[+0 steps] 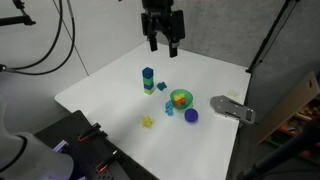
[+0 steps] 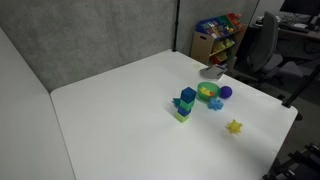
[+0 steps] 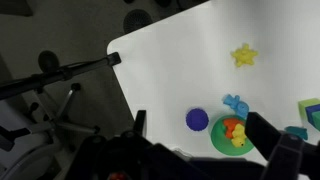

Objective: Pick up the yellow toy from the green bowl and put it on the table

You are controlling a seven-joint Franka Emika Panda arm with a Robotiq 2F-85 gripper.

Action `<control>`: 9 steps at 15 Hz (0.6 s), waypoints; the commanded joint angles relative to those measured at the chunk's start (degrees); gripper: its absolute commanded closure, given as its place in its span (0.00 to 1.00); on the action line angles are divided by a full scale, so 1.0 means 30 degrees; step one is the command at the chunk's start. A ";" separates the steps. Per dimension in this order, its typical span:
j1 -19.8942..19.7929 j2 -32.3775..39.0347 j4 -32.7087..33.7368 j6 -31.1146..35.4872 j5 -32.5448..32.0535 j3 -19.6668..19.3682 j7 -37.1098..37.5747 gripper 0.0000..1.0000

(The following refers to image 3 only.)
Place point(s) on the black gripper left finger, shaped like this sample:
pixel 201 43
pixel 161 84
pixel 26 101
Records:
pixel 140 121

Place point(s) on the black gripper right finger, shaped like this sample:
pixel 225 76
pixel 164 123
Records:
pixel 263 135

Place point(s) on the yellow bear toy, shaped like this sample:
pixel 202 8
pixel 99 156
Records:
pixel 239 135

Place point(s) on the teal toy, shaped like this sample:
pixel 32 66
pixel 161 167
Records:
pixel 296 132

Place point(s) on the orange toy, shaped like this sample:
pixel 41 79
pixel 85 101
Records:
pixel 229 126

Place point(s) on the light blue toy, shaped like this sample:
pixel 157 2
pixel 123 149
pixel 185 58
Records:
pixel 237 105

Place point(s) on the green plastic bowl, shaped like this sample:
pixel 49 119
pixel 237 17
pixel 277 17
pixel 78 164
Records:
pixel 221 140

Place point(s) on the yellow star toy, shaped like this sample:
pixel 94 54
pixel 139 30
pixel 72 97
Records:
pixel 244 55

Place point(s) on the lime green block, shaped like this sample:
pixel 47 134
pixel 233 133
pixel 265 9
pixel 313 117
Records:
pixel 305 105

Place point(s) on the blue block under green block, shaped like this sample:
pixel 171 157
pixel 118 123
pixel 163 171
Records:
pixel 314 110

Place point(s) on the purple bumpy ball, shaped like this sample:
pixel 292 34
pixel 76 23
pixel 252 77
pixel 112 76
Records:
pixel 197 119

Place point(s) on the office chair base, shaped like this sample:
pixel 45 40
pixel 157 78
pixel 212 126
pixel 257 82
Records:
pixel 58 123

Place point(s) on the black tripod pole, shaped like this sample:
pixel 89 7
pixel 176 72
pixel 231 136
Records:
pixel 60 74

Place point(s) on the black round floor disc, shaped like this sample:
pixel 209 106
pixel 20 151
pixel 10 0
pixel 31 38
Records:
pixel 48 60
pixel 137 20

